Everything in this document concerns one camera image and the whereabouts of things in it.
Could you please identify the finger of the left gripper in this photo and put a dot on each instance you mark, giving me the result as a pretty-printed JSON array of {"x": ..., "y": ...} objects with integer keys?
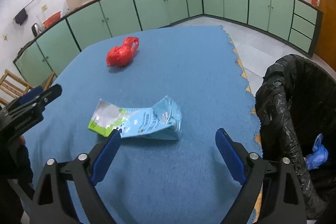
[
  {"x": 44, "y": 98},
  {"x": 30, "y": 95}
]

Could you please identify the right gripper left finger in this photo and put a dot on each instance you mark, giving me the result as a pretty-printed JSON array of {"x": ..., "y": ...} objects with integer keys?
[{"x": 52, "y": 202}]

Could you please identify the towel rail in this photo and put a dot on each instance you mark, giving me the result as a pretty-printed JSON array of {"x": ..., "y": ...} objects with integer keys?
[{"x": 31, "y": 3}]

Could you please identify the blue glove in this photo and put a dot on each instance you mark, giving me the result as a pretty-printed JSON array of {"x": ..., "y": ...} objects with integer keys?
[{"x": 319, "y": 155}]

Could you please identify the steel kettle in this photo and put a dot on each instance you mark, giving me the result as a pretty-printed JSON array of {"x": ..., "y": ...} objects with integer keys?
[{"x": 36, "y": 30}]

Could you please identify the blue table mat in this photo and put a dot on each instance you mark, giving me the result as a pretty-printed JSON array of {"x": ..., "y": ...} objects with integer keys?
[{"x": 183, "y": 84}]

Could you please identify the wooden chair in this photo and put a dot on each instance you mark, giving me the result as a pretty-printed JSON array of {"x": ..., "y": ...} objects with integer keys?
[{"x": 13, "y": 87}]

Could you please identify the light blue milk carton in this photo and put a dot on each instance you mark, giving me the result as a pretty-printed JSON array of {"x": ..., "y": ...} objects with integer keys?
[{"x": 161, "y": 121}]

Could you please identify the dark hanging towel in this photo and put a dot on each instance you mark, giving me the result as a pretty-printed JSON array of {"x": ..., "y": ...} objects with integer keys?
[{"x": 21, "y": 17}]

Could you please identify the red basin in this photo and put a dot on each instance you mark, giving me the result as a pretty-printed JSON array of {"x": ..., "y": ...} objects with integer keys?
[{"x": 52, "y": 19}]

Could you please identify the red plastic bag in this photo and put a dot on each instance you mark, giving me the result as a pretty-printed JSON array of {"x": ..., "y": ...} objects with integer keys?
[{"x": 121, "y": 56}]

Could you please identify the green lower kitchen cabinets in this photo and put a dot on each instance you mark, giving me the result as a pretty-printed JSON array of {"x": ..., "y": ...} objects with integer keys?
[{"x": 293, "y": 22}]

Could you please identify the black bagged trash bin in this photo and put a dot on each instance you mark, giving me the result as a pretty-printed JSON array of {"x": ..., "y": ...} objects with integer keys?
[{"x": 295, "y": 104}]

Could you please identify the wooden door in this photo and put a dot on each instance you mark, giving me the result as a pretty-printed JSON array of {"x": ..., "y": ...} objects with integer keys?
[{"x": 326, "y": 48}]

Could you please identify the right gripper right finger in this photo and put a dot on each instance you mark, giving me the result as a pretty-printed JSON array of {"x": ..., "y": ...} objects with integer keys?
[{"x": 282, "y": 198}]

